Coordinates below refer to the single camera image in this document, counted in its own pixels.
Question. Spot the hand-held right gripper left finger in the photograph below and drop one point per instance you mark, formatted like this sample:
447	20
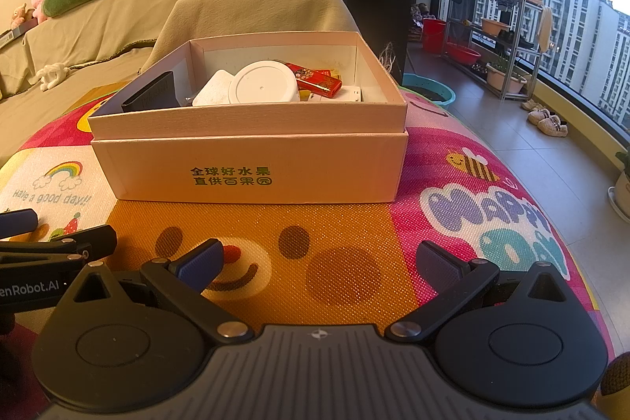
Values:
202	265

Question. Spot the black rigid case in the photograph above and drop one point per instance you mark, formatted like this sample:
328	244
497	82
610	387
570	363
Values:
147	94

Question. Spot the white round container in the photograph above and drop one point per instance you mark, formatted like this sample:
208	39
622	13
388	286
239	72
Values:
266	88

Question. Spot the red basin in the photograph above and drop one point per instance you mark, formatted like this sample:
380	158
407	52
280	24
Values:
462	55

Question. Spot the red printed packet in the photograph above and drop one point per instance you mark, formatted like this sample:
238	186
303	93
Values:
301	70

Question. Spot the pink cardboard box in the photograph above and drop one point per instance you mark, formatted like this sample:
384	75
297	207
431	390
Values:
246	154

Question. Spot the flat printed package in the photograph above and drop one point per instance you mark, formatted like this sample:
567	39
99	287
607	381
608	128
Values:
15	34

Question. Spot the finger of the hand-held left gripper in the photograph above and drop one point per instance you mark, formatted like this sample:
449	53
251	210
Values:
86	239
19	222

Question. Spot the teal basin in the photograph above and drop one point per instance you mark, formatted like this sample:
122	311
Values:
443	94

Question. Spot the red small box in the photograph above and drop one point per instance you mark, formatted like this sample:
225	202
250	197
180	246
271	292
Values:
327	86

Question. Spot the pile of shoes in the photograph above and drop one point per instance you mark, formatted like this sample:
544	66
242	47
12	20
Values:
419	19

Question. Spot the pale slipper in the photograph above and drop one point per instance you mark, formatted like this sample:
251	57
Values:
531	105

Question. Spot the potted plant in white pot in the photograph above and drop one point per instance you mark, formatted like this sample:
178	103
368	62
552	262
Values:
622	191

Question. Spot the pink planter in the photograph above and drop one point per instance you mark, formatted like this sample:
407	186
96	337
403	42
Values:
506	80

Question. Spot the white square charger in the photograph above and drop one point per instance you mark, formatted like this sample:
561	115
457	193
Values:
211	90

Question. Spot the pale hanging cloth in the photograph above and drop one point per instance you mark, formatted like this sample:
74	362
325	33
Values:
545	26

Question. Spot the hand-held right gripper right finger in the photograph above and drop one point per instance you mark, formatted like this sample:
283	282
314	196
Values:
435	260

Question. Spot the metal shelf rack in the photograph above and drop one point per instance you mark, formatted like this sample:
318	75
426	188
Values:
511	58

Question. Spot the orange planter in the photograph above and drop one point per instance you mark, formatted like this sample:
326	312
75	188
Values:
494	26

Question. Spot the white plush toy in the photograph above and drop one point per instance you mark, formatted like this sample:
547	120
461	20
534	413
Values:
51	75

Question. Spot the beige covered sofa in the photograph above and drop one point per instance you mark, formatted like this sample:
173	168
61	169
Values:
108	21

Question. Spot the red bucket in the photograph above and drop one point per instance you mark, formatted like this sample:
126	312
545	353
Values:
434	34

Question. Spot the beige slipper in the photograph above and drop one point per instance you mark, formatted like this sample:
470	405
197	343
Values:
539	117
556	127

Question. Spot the dried straw bundle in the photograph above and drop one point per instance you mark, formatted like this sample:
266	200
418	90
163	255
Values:
390	55

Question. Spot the colourful printed play mat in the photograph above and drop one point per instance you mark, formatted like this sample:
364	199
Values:
354	233

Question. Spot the white plug adapter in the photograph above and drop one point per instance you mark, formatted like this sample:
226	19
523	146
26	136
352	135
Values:
352	94

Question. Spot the yellow small item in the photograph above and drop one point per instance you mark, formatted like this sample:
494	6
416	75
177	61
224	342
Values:
306	96

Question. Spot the row of apartment buildings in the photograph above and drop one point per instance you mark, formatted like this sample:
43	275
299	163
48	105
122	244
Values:
581	26

